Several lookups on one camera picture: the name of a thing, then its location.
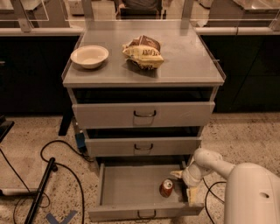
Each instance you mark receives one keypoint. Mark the grey bottom drawer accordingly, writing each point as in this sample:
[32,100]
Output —
[130,191]

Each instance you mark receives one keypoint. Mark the black stand base left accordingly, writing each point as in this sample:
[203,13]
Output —
[5,127]

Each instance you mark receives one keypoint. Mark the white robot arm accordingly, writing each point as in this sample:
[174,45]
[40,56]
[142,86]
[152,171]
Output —
[252,193]

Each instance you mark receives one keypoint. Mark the grey top drawer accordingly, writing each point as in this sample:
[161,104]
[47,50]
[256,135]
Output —
[132,115]

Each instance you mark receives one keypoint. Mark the yellow brown chip bag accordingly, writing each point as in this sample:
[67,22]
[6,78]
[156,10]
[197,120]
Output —
[144,52]

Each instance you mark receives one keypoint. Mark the grey drawer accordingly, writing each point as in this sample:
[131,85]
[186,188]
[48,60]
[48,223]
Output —
[132,115]
[130,191]
[150,146]

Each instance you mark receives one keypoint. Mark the blue tape cross mark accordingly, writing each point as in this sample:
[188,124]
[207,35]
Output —
[64,220]

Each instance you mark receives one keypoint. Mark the grey middle drawer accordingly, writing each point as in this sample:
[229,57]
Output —
[150,146]

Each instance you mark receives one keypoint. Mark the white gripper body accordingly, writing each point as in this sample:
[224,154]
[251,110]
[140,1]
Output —
[191,176]

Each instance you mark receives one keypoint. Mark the grey metal drawer cabinet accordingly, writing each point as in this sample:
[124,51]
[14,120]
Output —
[188,74]

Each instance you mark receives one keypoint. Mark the white bowl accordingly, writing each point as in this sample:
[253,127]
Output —
[89,56]

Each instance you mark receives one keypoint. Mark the blue box behind cabinet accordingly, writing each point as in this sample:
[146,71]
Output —
[80,141]

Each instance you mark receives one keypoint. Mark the black pole on floor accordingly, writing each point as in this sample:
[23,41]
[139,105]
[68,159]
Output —
[39,193]

